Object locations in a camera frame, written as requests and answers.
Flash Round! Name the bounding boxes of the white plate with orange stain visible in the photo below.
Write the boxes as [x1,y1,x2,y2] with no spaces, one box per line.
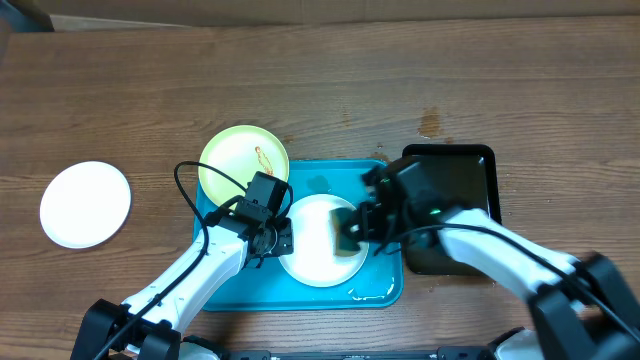
[280,194,369,287]

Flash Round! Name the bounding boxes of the black water tray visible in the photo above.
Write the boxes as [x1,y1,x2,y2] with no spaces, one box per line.
[402,144,502,276]

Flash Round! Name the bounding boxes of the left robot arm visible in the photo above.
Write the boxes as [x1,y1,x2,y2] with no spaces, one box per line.
[71,215,293,359]

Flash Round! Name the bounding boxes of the white plate with red stain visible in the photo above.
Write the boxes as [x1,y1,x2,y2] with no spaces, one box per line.
[39,161,132,249]

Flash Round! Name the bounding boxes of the yellow-green plate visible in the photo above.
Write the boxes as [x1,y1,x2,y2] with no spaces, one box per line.
[198,125,289,205]

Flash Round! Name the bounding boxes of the right black cable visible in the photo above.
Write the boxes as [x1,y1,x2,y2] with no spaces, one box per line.
[374,223,640,346]

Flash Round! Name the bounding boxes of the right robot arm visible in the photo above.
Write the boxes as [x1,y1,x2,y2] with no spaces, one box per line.
[335,205,639,360]

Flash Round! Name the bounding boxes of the blue plastic tray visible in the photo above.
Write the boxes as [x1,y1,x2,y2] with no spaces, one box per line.
[203,159,404,312]

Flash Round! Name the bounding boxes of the black cable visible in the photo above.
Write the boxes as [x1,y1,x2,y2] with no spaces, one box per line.
[92,160,251,360]
[374,223,640,346]

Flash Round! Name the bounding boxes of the green yellow sponge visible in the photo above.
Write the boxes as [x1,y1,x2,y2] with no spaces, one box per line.
[329,207,361,257]

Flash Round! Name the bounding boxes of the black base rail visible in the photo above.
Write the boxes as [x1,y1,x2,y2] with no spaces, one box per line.
[222,346,495,360]

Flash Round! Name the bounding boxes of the left black cable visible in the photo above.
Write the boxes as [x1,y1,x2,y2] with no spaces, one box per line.
[92,160,251,360]

